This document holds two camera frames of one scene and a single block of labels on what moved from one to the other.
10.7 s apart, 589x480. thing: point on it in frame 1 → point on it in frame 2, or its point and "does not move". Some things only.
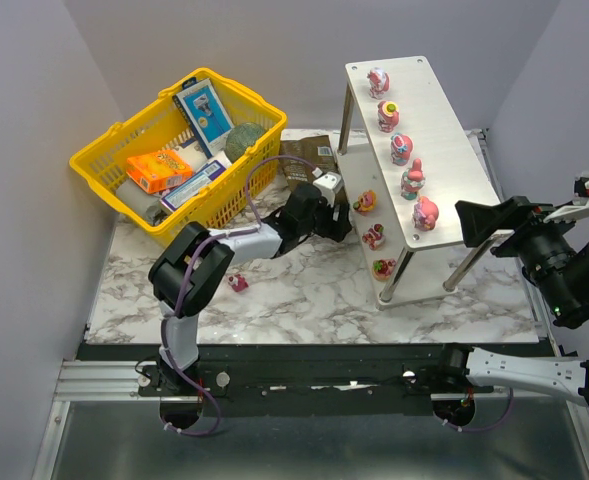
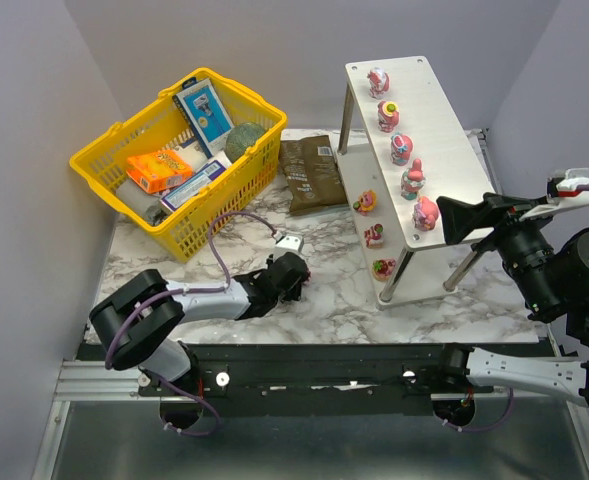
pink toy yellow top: (388, 115) does not move
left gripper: (331, 220) → (294, 279)
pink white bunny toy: (379, 82) does not move
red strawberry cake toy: (375, 237) does not move
